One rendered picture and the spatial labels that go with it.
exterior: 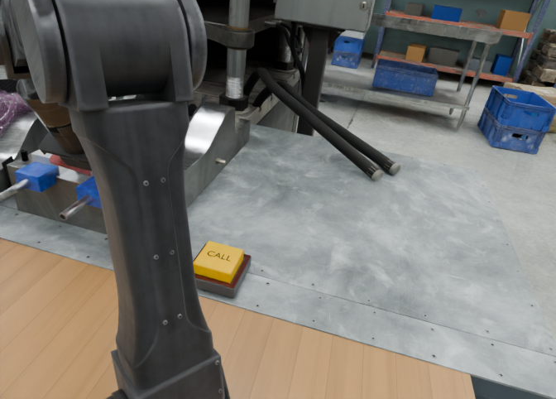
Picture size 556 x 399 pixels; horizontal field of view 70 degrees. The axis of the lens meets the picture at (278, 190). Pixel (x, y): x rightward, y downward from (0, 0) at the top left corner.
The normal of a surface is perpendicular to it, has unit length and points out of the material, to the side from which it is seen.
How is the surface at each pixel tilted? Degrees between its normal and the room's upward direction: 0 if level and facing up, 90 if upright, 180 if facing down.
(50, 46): 81
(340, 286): 0
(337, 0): 90
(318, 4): 90
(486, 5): 90
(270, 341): 0
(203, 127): 28
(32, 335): 0
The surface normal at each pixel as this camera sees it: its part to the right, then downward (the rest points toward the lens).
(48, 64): 0.59, 0.50
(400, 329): 0.11, -0.86
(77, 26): 0.58, 0.02
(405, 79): -0.26, 0.50
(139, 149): 0.61, 0.23
